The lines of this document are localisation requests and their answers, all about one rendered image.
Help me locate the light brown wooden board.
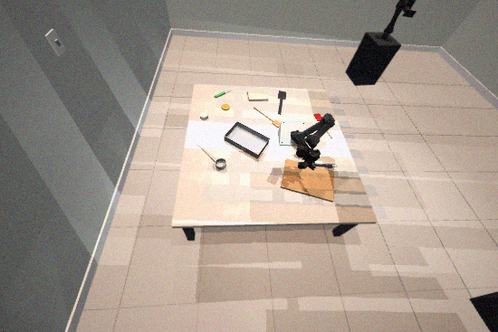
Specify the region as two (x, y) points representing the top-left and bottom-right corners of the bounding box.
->
(281, 158), (334, 202)

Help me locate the wooden spoon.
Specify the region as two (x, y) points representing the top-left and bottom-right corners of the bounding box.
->
(255, 108), (281, 128)

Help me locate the red spatula with wooden handle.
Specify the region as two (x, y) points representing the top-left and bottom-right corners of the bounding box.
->
(314, 113), (332, 138)

